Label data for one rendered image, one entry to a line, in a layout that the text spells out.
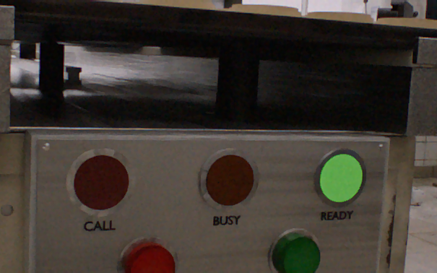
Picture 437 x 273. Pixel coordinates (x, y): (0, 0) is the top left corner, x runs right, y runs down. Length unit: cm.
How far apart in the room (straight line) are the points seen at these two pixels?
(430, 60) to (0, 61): 28
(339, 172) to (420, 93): 8
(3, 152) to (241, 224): 15
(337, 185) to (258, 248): 7
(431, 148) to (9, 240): 545
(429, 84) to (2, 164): 29
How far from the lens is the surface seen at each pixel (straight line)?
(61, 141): 38
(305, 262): 44
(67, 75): 99
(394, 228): 52
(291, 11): 44
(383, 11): 66
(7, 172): 41
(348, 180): 45
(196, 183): 40
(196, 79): 85
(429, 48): 47
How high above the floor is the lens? 89
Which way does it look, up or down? 7 degrees down
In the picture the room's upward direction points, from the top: 3 degrees clockwise
